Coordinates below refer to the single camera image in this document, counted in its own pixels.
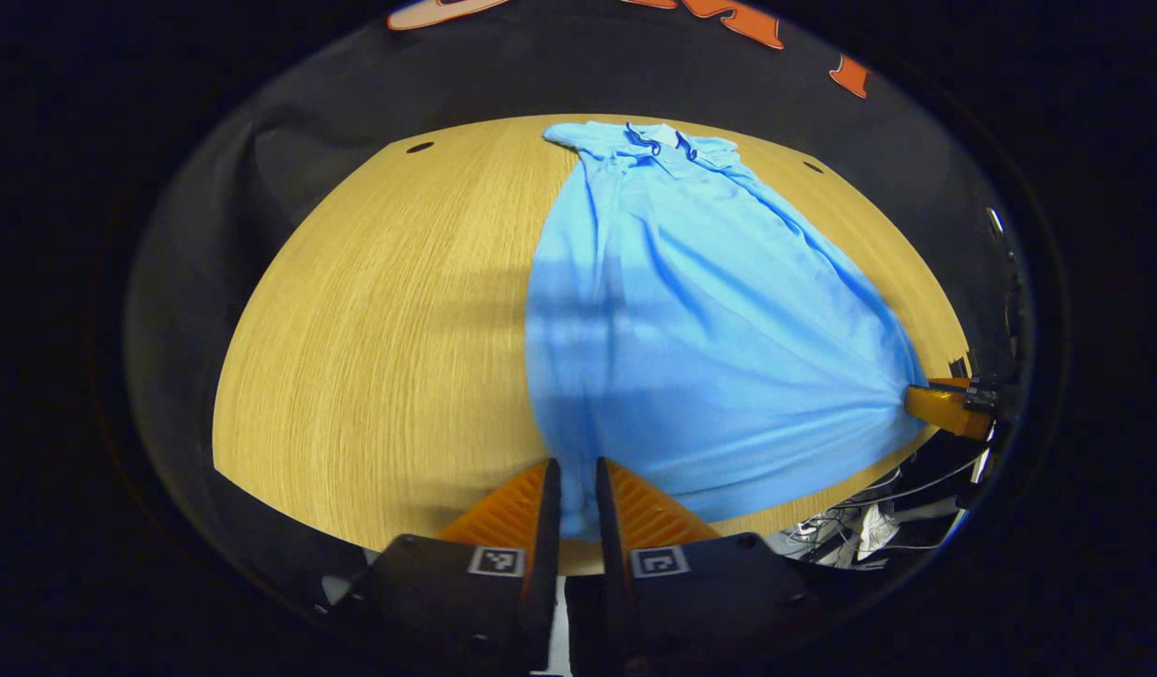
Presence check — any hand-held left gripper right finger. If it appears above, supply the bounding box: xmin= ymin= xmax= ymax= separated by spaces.
xmin=594 ymin=458 xmax=814 ymax=673

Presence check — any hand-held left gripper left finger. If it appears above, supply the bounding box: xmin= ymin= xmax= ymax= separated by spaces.
xmin=352 ymin=458 xmax=562 ymax=673

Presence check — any light blue T-shirt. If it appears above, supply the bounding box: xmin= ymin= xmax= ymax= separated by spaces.
xmin=524 ymin=120 xmax=929 ymax=543

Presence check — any white cable tangle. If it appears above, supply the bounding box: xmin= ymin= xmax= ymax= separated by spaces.
xmin=775 ymin=451 xmax=993 ymax=571

